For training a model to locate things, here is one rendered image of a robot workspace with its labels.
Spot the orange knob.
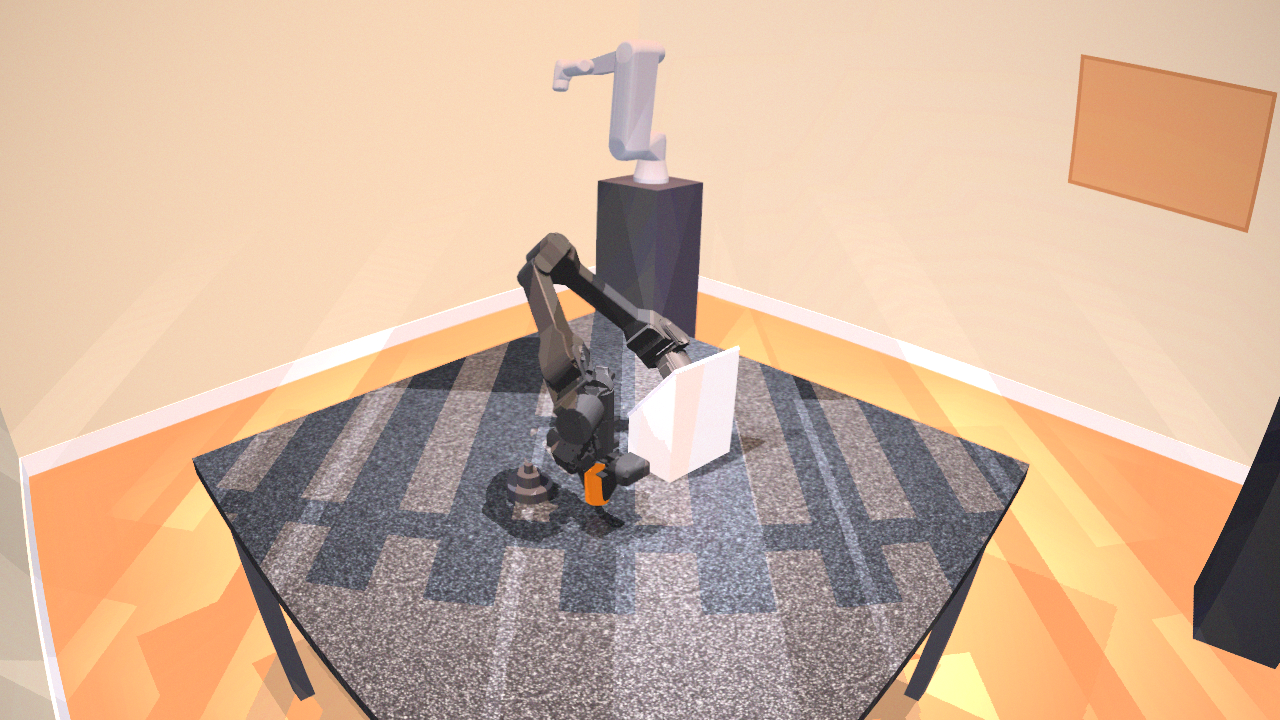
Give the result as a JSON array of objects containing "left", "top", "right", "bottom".
[{"left": 584, "top": 462, "right": 609, "bottom": 506}]

